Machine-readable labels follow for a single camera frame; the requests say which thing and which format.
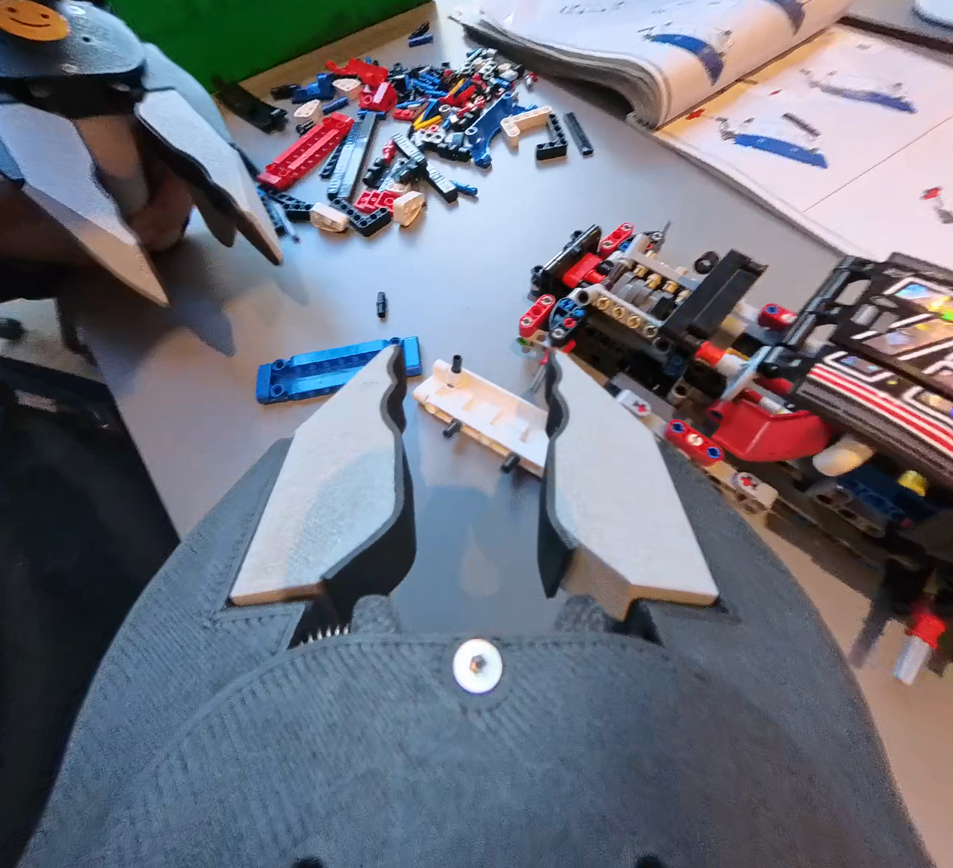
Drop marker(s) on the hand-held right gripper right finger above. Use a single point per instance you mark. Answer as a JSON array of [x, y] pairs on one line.
[[625, 511]]

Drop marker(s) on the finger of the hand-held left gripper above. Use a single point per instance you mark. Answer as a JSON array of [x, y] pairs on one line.
[[216, 153], [67, 190]]

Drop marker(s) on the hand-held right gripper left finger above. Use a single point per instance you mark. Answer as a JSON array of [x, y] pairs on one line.
[[320, 511]]

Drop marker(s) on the blue toy brick panel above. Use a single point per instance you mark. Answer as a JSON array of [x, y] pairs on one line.
[[313, 373]]

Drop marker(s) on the white toy brick panel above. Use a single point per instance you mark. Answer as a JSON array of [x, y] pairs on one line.
[[484, 414]]

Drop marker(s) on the pile of toy bricks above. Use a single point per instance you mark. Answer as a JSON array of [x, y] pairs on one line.
[[417, 123]]

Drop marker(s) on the person's left forearm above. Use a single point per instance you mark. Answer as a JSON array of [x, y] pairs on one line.
[[37, 250]]

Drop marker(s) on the light grey desk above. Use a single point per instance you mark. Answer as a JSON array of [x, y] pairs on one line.
[[447, 272]]

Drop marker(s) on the person's left hand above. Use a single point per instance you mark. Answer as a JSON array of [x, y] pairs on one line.
[[149, 190]]

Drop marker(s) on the toy brick car model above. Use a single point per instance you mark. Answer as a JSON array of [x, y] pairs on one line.
[[744, 362]]

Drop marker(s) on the person's torso in dark clothing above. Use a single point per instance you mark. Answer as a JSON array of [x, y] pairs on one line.
[[59, 548]]

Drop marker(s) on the toy brick instruction manual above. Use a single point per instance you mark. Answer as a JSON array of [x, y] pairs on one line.
[[670, 12]]

